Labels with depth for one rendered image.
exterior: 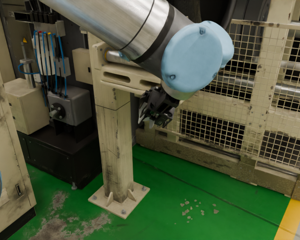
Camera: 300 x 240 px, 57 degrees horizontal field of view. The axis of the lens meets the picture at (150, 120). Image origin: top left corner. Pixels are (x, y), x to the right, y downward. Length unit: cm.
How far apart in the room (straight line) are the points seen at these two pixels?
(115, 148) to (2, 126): 52
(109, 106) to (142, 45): 98
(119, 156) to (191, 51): 113
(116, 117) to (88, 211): 61
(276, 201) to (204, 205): 43
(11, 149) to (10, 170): 10
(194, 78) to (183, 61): 3
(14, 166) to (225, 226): 111
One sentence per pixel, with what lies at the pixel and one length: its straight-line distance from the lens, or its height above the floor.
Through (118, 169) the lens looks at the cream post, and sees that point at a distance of 150.
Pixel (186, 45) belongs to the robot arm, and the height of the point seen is 113.
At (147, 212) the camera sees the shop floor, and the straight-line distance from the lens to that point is 164.
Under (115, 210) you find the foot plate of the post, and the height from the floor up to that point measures 1.
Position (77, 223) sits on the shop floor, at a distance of 164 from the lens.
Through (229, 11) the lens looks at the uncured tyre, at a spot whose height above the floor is 105.
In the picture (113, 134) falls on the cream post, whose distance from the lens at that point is 138.
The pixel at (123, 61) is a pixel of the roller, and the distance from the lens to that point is 107.
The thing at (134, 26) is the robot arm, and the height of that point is 115.
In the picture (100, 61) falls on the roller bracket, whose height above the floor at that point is 89.
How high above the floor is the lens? 121
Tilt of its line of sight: 29 degrees down
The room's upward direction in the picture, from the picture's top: straight up
